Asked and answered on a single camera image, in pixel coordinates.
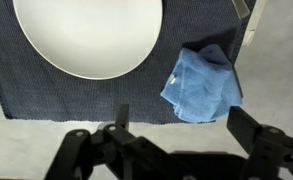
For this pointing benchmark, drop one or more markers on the blue microfibre towel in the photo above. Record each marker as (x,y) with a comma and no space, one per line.
(202,86)

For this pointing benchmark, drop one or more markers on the white tape strip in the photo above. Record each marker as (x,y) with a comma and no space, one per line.
(252,23)

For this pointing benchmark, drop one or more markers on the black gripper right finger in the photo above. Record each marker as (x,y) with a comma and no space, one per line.
(269,150)

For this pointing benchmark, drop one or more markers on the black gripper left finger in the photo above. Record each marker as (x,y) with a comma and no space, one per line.
(76,153)

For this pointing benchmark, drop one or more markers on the silver metal fork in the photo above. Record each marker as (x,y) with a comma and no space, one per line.
(242,8)

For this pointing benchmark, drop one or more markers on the dark blue woven placemat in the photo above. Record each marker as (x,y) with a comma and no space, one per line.
(119,96)

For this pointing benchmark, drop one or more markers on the round white plate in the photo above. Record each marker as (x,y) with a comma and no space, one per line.
(89,33)

